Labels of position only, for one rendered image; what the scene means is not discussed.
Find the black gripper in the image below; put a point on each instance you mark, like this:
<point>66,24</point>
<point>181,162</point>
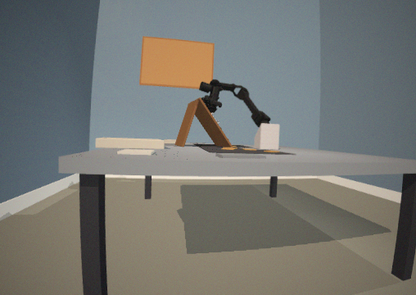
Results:
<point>214,103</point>

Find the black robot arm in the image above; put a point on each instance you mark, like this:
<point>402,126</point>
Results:
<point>215,86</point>

